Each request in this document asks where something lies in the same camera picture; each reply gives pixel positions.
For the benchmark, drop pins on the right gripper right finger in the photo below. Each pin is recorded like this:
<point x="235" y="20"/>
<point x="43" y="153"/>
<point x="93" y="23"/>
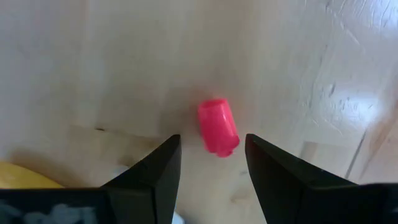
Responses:
<point x="280" y="193"/>

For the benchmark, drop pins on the deep yellow highlighter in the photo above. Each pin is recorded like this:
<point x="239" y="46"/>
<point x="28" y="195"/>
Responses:
<point x="25" y="177"/>

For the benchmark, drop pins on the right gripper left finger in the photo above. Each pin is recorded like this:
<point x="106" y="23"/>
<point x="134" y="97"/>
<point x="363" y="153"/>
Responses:
<point x="155" y="186"/>

